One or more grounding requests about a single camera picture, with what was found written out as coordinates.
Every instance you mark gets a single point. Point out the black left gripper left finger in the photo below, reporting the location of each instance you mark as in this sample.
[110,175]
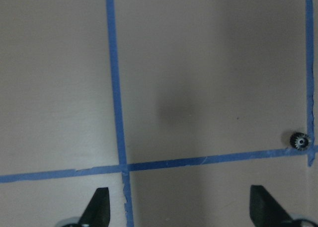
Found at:
[97,212]

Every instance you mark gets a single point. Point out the small black bearing gear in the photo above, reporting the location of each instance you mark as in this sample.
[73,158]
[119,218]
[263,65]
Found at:
[300,141]

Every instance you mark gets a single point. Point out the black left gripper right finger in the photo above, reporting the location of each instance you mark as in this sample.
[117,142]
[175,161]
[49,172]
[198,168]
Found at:
[264,210]

